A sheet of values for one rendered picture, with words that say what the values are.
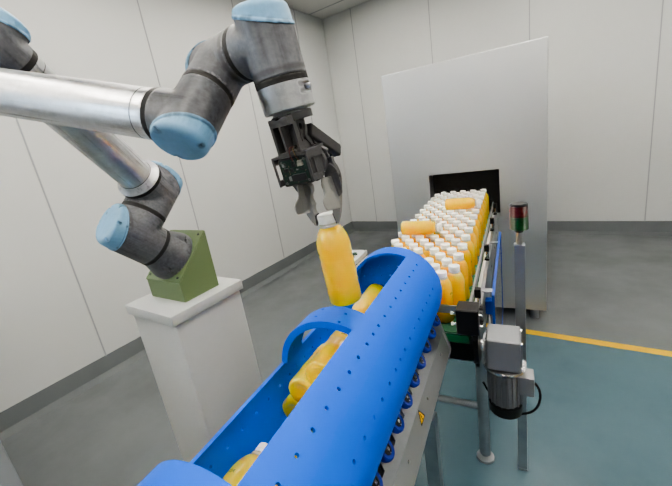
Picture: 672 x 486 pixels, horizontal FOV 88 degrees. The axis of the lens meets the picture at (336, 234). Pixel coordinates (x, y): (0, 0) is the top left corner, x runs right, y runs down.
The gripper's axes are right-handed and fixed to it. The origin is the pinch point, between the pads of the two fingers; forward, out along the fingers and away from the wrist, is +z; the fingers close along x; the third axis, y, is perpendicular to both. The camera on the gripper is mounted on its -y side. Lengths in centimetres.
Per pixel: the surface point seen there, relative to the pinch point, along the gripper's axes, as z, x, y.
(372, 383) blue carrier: 27.0, 7.6, 14.7
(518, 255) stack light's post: 50, 34, -76
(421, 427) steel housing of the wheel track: 59, 7, -3
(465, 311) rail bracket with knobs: 51, 17, -41
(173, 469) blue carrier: 16.7, -8.1, 41.0
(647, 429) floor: 163, 83, -103
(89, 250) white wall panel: 33, -273, -96
